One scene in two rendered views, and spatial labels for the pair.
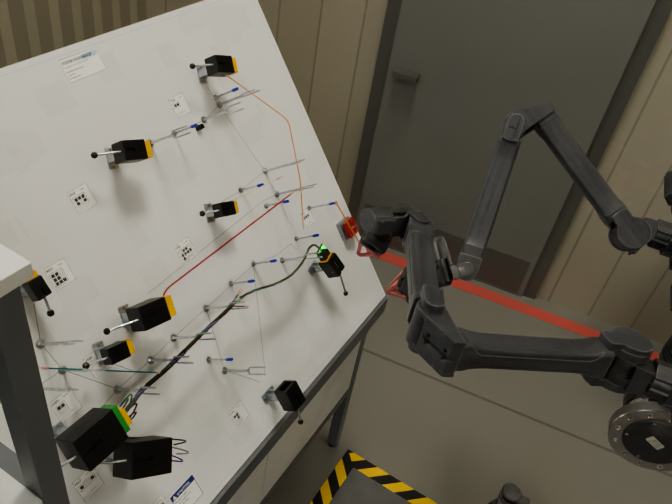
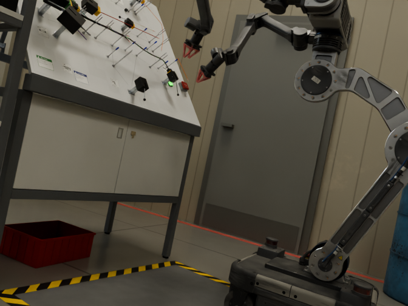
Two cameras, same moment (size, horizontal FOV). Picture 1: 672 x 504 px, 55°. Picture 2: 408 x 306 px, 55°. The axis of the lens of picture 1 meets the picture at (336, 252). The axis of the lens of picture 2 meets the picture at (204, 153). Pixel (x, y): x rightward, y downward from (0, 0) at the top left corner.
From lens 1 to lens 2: 196 cm
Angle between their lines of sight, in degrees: 41
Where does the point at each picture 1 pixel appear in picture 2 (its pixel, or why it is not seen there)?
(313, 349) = (158, 103)
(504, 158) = (248, 27)
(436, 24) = (240, 101)
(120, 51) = not seen: outside the picture
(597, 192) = (285, 28)
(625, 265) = not seen: hidden behind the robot
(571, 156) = (274, 23)
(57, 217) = not seen: outside the picture
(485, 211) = (239, 39)
